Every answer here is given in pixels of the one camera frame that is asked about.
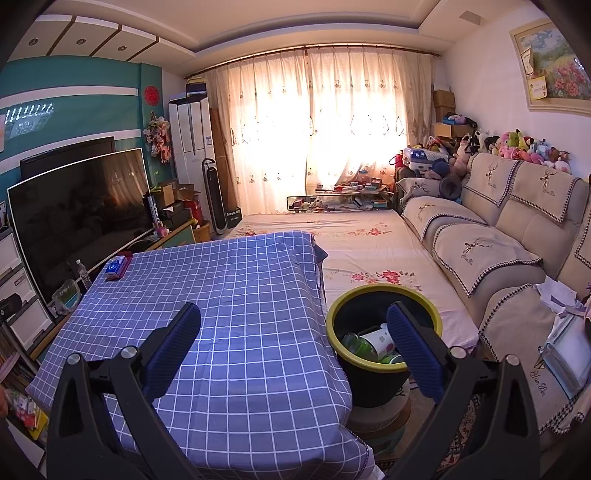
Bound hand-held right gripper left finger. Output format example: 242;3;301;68
46;302;202;480

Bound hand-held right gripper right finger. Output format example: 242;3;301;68
383;301;541;480

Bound white dotted paper cup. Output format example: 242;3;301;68
362;325;395;354

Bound black yellow-rimmed trash bin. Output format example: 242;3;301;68
325;285;443;409

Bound green plastic bottle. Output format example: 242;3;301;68
342;333;378;363

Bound blue checked tablecloth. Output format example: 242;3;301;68
25;231;384;480

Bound round stool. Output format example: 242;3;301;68
346;394;414;457

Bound red tray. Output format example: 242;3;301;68
105;251;134;282

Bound floral bed sheet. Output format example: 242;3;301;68
222;210;481;356

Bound beige sofa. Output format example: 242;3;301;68
394;152;591;453

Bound dark blue chair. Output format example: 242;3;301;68
311;242;329;278

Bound clear plastic document bag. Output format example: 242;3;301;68
542;314;591;400

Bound open cardboard boxes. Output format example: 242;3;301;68
152;180;197;222

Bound white papers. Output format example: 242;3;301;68
534;276;587;319

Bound shelf of books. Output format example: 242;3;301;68
0;323;49;444

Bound black tower fan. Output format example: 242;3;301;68
202;158;228;236

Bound large flat television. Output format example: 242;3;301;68
7;148;153;308

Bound black round speaker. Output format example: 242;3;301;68
0;293;23;321

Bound dark neck pillow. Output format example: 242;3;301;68
438;176;462;200

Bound cluttered glass coffee table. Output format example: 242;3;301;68
286;182;395;214

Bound white plastic drawer unit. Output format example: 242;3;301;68
0;226;56;352

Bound star print bag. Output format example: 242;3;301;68
403;147;448;175

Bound white standing air conditioner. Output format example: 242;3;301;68
167;95;215;217

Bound hanging flower garland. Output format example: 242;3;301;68
144;111;172;163

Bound black television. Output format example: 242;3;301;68
20;136;116;181

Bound row of plush toys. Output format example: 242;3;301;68
450;128;573;175

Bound sheer embroidered curtain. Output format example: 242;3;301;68
203;46;435;215

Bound stacked cardboard boxes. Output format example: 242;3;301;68
431;90;458;139

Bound curtain rod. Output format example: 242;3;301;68
185;44;446;79

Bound framed wall picture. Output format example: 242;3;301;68
509;18;591;114

